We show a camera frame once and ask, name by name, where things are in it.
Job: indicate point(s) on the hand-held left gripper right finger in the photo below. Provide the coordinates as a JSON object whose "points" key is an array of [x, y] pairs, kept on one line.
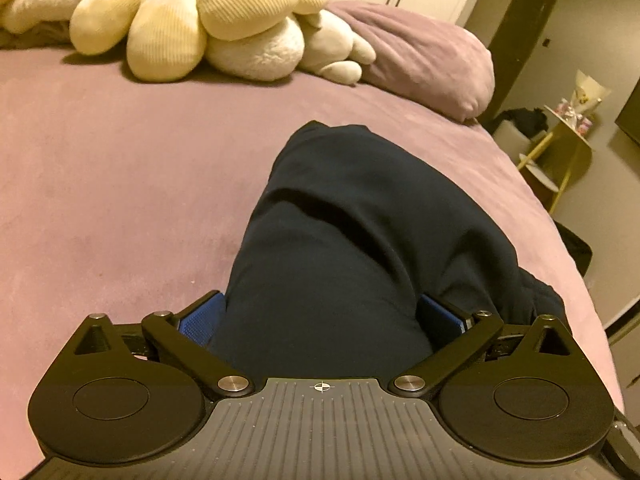
{"points": [[442, 317]]}

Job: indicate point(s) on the black bag beside bed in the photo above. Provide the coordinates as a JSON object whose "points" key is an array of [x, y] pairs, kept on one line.
{"points": [[575, 250]]}

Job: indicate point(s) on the yellow side table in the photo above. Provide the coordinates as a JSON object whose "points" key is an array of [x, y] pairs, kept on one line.
{"points": [[567, 155]]}

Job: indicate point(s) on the pink bed sheet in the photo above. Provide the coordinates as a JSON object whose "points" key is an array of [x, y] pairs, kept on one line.
{"points": [[125, 185]]}

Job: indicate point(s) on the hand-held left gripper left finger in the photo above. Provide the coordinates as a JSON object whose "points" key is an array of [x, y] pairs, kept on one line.
{"points": [[200, 320]]}

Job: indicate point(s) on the navy blue pants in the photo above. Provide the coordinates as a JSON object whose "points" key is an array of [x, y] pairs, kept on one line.
{"points": [[350, 240]]}

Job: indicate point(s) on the black cloth on stool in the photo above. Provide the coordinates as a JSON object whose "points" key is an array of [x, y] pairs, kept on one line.
{"points": [[522, 121]]}

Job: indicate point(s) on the cream yellow flower plush cushion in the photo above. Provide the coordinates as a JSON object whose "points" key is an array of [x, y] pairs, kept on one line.
{"points": [[200, 15]]}

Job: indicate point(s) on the pink pillow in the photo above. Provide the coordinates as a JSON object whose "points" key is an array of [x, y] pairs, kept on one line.
{"points": [[425, 55]]}

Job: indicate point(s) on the dark wooden door frame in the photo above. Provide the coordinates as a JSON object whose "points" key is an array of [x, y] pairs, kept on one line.
{"points": [[520, 35]]}

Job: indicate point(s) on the grey stool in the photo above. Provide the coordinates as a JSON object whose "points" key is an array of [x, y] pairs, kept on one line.
{"points": [[510, 142]]}

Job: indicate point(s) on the wrapped flower bouquet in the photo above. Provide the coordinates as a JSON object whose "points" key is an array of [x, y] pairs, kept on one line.
{"points": [[587, 92]]}

